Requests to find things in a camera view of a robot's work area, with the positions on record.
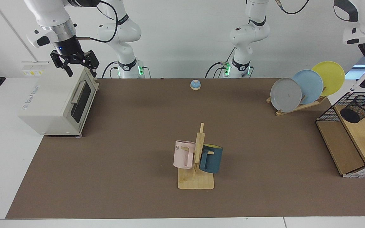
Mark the black base cable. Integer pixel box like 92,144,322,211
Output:
205,47,235,79
102,62,119,79

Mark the white wall socket strip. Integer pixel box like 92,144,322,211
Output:
22,61,49,77

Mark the pink cup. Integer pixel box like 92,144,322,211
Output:
173,140,196,169

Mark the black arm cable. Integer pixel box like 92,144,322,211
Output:
276,0,310,15
75,0,121,43

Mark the grey plate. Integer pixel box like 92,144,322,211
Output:
270,78,302,113

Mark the black mesh pen holder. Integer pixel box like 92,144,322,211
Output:
340,95,365,124

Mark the brown table cloth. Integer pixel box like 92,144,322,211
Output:
6,78,365,219

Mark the dark teal cup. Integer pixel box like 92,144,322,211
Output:
199,144,223,174

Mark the wooden plate rack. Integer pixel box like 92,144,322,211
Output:
266,96,328,117

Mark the pale toaster oven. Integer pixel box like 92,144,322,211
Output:
18,61,100,137

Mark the wire basket with wooden floor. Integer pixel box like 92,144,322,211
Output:
316,92,365,178

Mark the light blue plate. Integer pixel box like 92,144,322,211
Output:
292,70,323,105

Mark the wooden cup stand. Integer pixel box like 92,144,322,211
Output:
178,123,215,190

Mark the yellow plate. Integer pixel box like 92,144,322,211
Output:
312,61,345,97

